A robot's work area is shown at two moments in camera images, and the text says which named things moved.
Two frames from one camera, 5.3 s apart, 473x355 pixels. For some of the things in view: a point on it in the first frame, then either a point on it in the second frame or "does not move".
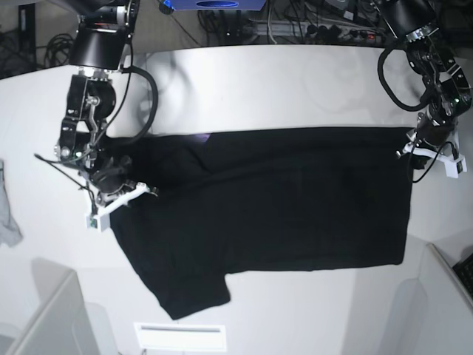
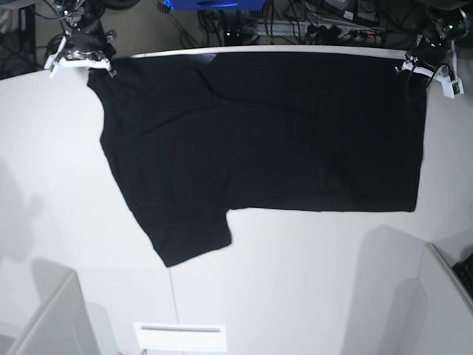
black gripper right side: [430, 132] -> [432, 55]
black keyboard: [463, 271] does not move
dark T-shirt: [278, 200] -> [189, 137]
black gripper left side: [113, 174] -> [91, 37]
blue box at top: [211, 4] does not move
